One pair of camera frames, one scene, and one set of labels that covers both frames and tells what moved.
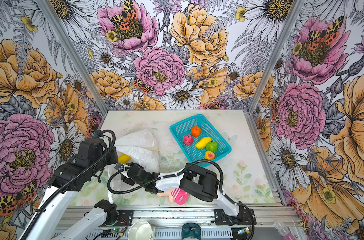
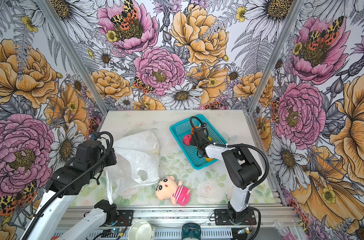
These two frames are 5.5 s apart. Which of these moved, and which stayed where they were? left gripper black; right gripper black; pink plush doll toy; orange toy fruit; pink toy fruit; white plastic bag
Moved: right gripper black; white plastic bag
Stayed: pink plush doll toy; orange toy fruit; left gripper black; pink toy fruit
